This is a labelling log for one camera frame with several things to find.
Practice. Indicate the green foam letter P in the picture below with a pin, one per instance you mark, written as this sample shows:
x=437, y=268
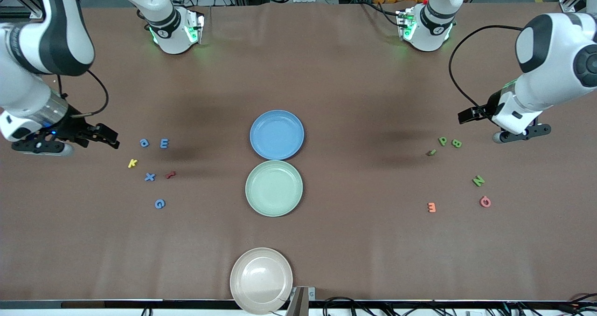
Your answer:
x=442, y=141

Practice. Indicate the blue foam letter Q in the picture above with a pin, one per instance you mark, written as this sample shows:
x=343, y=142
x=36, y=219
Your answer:
x=142, y=143

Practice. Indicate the orange foam letter E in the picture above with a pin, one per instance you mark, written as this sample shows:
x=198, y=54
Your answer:
x=431, y=207

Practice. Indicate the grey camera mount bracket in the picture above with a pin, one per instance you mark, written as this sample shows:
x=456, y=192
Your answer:
x=301, y=302

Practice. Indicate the dark red foam letter I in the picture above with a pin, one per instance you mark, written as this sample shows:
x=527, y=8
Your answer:
x=170, y=175

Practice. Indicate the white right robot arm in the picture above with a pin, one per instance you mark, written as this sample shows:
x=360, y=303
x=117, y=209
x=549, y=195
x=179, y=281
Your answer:
x=46, y=36

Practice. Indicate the yellow foam letter K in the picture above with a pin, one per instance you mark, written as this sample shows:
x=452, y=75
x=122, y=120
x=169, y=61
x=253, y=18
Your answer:
x=132, y=163

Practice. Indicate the pink foam letter G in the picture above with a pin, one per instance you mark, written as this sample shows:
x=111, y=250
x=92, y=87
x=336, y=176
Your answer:
x=481, y=202

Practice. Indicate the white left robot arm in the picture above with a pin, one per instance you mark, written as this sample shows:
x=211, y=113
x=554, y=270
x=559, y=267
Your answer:
x=559, y=50

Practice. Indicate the beige plate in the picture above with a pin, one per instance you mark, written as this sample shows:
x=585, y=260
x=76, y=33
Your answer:
x=261, y=280

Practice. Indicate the green foam letter N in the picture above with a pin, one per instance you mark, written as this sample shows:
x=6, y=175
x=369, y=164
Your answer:
x=478, y=181

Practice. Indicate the blue foam letter G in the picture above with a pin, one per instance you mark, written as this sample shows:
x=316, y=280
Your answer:
x=156, y=204

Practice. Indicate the blue foam letter X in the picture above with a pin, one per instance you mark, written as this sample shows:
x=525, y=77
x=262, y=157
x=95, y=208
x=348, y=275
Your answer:
x=149, y=176

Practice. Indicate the green foam letter B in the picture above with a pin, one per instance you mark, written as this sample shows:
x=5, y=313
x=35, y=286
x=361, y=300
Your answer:
x=456, y=143

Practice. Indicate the blue plate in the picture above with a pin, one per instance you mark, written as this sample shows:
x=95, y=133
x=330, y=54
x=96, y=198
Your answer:
x=277, y=134

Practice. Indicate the green plate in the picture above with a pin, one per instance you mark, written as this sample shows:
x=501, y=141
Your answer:
x=274, y=188

